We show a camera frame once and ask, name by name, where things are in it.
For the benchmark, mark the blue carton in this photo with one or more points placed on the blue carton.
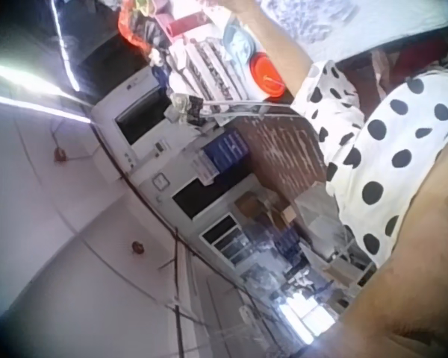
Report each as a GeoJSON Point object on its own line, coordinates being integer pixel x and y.
{"type": "Point", "coordinates": [224, 149]}

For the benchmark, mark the white tube light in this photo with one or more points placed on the white tube light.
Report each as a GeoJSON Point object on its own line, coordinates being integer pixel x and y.
{"type": "Point", "coordinates": [65, 48]}

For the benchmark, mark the stack of white trays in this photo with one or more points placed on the stack of white trays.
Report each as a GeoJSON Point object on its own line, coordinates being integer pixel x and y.
{"type": "Point", "coordinates": [205, 72]}

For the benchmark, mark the dark red cloth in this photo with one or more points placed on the dark red cloth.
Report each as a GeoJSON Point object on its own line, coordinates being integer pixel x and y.
{"type": "Point", "coordinates": [403, 61]}

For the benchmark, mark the brown patterned cloth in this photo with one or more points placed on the brown patterned cloth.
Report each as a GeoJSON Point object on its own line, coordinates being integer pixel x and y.
{"type": "Point", "coordinates": [283, 153]}

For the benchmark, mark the light blue plate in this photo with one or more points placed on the light blue plate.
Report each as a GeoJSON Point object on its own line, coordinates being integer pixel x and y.
{"type": "Point", "coordinates": [238, 41]}

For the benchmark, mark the orange plastic bag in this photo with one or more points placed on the orange plastic bag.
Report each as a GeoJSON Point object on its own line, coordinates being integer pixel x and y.
{"type": "Point", "coordinates": [131, 30]}

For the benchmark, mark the white appliance with dark window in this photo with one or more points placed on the white appliance with dark window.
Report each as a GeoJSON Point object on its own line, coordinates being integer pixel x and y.
{"type": "Point", "coordinates": [134, 112]}

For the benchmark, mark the orange round lid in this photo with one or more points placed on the orange round lid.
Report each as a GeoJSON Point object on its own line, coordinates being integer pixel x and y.
{"type": "Point", "coordinates": [266, 76]}

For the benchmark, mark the red box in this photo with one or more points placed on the red box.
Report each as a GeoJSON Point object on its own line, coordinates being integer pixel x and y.
{"type": "Point", "coordinates": [189, 23]}

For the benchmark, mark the cluttered shelf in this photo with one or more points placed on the cluttered shelf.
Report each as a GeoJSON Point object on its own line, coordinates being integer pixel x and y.
{"type": "Point", "coordinates": [269, 238]}

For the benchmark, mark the white patterned sheet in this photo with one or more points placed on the white patterned sheet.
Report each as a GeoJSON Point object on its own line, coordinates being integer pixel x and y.
{"type": "Point", "coordinates": [321, 22]}

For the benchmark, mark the red ceiling lamp holder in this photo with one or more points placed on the red ceiling lamp holder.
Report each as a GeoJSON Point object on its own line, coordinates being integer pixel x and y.
{"type": "Point", "coordinates": [60, 154]}
{"type": "Point", "coordinates": [137, 246]}

